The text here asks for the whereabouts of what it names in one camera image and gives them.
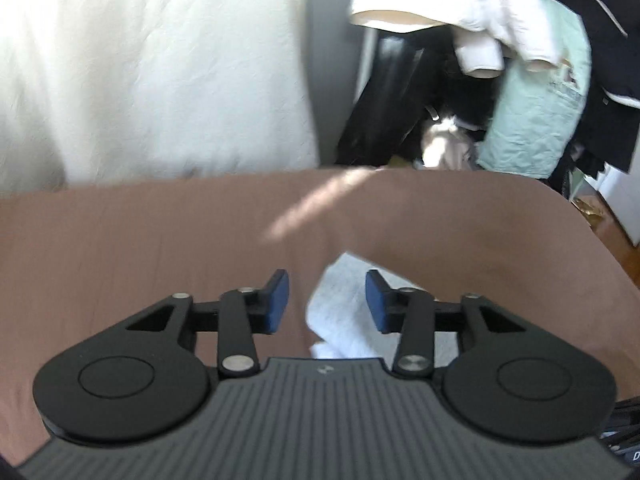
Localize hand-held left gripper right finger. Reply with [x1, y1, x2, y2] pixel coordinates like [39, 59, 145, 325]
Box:
[365, 269, 561, 380]

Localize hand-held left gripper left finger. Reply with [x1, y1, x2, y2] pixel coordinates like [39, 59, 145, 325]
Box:
[95, 269, 291, 378]

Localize brown bed sheet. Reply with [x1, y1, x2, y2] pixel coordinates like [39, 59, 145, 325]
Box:
[0, 167, 640, 466]

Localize black hanging garment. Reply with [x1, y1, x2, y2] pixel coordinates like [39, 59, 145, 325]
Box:
[334, 27, 503, 167]

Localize white cabinet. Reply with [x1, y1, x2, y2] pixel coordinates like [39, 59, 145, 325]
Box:
[597, 157, 640, 248]

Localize mint green garment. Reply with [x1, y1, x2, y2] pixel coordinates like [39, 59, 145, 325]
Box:
[475, 0, 592, 181]

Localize cream draped cloth cover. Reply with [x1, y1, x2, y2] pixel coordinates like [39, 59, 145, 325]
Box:
[0, 0, 321, 196]

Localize dark navy hanging clothing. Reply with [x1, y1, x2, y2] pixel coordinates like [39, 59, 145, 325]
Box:
[542, 0, 640, 173]

